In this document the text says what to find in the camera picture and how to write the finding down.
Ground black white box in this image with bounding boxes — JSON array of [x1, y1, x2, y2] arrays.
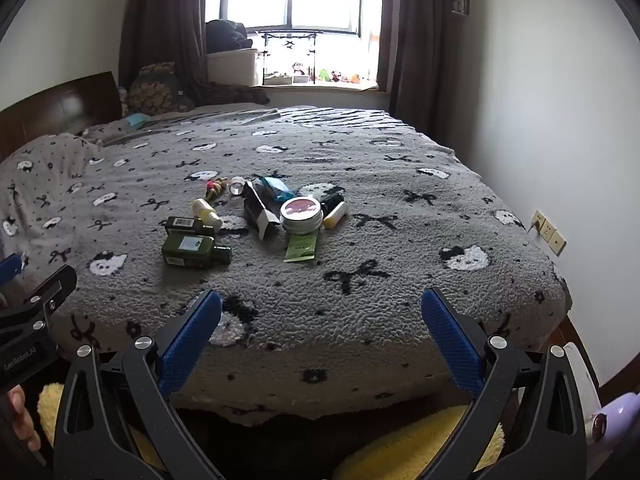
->
[[243, 181, 281, 241]]

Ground yellow white tube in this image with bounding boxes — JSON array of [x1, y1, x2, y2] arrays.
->
[[322, 201, 349, 230]]

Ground beige windowsill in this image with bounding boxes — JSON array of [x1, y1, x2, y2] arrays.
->
[[250, 81, 391, 110]]

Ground teal packet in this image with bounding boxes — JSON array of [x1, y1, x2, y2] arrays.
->
[[260, 176, 297, 202]]

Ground person's left hand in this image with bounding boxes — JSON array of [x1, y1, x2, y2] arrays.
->
[[7, 383, 42, 454]]

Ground black white striped blanket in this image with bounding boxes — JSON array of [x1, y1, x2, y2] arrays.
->
[[272, 106, 418, 131]]

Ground purple hair dryer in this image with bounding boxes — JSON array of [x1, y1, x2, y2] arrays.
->
[[587, 392, 640, 443]]

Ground grey cat print blanket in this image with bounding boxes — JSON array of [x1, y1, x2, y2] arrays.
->
[[0, 105, 573, 428]]

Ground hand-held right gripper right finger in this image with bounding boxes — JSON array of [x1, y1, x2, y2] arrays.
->
[[415, 287, 588, 480]]

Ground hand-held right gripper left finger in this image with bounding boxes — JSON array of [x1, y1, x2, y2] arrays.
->
[[52, 289, 226, 480]]

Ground small dark green bottle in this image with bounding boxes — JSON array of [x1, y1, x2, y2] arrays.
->
[[165, 216, 218, 236]]

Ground large dark green bottle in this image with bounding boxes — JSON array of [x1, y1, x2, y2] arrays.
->
[[161, 232, 233, 268]]

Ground small yellow bottle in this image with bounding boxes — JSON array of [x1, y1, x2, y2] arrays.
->
[[192, 198, 223, 230]]

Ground green sachet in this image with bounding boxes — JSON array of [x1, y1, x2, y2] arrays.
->
[[283, 230, 320, 264]]

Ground colourful rope toy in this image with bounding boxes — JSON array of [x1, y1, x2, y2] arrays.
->
[[202, 177, 231, 201]]

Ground dark cloth heap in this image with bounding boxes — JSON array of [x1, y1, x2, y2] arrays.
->
[[206, 20, 256, 53]]

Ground white storage box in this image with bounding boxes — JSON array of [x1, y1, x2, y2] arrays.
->
[[206, 49, 261, 87]]

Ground black folding rack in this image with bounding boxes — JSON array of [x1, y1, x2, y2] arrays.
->
[[259, 31, 318, 86]]

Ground brown curtain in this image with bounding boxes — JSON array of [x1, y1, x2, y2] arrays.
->
[[117, 0, 211, 106], [377, 0, 453, 126]]

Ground dark wooden headboard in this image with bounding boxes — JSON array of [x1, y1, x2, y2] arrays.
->
[[0, 71, 123, 163]]

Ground small black jar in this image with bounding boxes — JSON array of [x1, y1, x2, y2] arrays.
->
[[320, 189, 346, 213]]

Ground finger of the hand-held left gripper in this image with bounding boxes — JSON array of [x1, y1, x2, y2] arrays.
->
[[22, 264, 78, 318], [0, 252, 27, 291]]

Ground yellow fleece cloth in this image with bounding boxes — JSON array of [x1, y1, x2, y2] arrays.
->
[[37, 382, 506, 480]]

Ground round tin pink lid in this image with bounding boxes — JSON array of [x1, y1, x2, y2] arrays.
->
[[279, 196, 323, 233]]

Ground brown patterned cushion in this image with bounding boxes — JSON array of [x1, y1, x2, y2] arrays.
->
[[125, 62, 196, 117]]

